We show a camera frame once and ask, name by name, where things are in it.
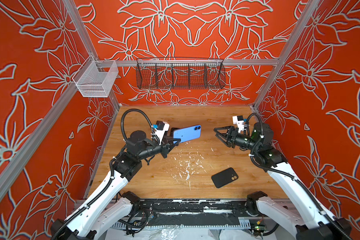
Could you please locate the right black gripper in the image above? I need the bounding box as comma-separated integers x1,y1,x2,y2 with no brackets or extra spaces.
214,126,263,153

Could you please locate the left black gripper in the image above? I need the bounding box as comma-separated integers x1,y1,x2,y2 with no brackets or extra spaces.
137,135,180,161

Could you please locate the blue phone case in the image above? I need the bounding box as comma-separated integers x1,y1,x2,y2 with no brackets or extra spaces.
173,125,202,143

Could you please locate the black phone case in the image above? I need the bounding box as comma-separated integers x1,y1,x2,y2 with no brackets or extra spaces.
211,168,239,189

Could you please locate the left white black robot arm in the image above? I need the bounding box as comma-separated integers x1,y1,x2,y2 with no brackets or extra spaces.
51,109,181,240

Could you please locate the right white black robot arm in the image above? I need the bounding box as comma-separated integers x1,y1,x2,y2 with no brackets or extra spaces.
214,113,352,240

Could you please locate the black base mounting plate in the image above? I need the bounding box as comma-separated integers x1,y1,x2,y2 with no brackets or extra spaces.
132,199,267,218

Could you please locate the clear plastic bin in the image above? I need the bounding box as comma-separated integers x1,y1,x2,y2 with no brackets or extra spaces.
73,55,119,98

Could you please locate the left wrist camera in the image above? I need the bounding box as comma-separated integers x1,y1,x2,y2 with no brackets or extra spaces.
151,121,170,145

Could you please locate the black wire basket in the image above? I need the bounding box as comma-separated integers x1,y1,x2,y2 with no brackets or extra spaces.
136,57,227,90

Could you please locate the black cable bundle left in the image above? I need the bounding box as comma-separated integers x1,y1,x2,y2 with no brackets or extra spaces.
116,206,154,236

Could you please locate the grey cable duct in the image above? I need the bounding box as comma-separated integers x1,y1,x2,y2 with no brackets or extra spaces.
110,218,251,231

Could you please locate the black cable right base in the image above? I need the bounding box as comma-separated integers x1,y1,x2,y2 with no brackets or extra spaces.
250,220,280,238

